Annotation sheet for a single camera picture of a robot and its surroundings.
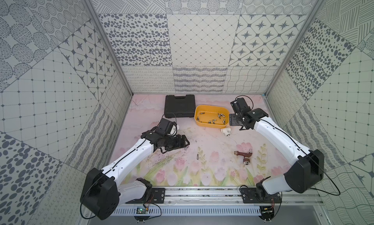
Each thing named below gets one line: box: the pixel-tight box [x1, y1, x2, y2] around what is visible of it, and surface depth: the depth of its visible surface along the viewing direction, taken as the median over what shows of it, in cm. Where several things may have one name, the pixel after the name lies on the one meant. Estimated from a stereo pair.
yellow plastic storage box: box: [194, 104, 230, 129], surface depth 109 cm
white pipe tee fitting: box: [220, 127, 231, 137], surface depth 98 cm
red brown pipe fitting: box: [233, 149, 253, 166], surface depth 89 cm
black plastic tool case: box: [164, 94, 196, 118], surface depth 109 cm
